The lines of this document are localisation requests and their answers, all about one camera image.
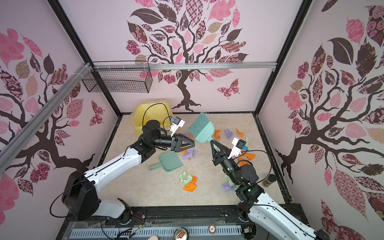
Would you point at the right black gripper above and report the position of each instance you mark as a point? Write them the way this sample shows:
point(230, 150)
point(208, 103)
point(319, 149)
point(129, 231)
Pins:
point(223, 159)

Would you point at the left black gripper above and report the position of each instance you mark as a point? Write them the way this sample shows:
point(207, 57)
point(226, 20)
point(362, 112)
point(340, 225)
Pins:
point(175, 144)

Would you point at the purple paper scrap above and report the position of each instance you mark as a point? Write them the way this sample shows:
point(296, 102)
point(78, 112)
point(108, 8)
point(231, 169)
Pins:
point(229, 187)
point(189, 154)
point(229, 134)

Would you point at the purple paper scrap back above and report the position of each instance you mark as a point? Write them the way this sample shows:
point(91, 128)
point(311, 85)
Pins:
point(229, 134)

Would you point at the green hand brush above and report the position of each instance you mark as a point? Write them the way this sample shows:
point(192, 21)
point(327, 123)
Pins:
point(202, 129)

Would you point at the green plastic dustpan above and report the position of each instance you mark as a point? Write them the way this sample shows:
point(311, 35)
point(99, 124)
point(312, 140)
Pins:
point(168, 161)

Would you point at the small orange scrap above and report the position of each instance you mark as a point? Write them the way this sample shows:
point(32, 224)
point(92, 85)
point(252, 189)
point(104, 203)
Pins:
point(241, 134)

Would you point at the orange paper scrap pile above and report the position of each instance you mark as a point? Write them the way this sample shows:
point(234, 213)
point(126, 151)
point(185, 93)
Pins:
point(245, 158)

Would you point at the green paper scrap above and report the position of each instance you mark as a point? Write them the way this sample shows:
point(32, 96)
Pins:
point(184, 178)
point(230, 181)

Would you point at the orange paper scrap back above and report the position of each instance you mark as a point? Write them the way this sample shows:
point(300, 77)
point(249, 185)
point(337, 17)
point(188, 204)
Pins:
point(217, 134)

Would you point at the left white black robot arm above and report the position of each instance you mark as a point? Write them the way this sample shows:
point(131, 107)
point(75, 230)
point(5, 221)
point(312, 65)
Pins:
point(81, 193)

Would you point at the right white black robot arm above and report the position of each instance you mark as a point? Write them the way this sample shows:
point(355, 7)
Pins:
point(255, 204)

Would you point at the cream trash bin yellow bag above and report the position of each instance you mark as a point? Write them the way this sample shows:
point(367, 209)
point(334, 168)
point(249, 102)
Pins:
point(152, 110)

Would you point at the brown bottle at right edge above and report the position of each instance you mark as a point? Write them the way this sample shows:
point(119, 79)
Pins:
point(269, 180)

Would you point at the red white round sticker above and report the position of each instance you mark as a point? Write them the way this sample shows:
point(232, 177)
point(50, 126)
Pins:
point(212, 229)

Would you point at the metal can top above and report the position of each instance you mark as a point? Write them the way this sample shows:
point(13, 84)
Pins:
point(181, 234)

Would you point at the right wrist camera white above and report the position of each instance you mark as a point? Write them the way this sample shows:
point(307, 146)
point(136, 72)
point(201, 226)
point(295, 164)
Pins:
point(238, 146)

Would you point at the aluminium rail back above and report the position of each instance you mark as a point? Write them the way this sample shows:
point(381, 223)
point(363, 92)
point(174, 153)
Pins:
point(196, 66)

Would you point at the aluminium rail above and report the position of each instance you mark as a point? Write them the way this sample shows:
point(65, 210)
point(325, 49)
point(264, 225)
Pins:
point(11, 150)
point(196, 66)

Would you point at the grey slotted cable duct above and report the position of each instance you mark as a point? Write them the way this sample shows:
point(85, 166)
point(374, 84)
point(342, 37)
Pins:
point(163, 233)

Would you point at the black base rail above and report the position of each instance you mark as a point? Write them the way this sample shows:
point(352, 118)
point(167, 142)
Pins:
point(228, 213)

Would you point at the black wire basket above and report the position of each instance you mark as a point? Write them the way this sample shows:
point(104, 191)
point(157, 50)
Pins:
point(119, 77)

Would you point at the aluminium rail left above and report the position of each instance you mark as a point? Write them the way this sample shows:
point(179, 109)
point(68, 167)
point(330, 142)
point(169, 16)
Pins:
point(11, 150)

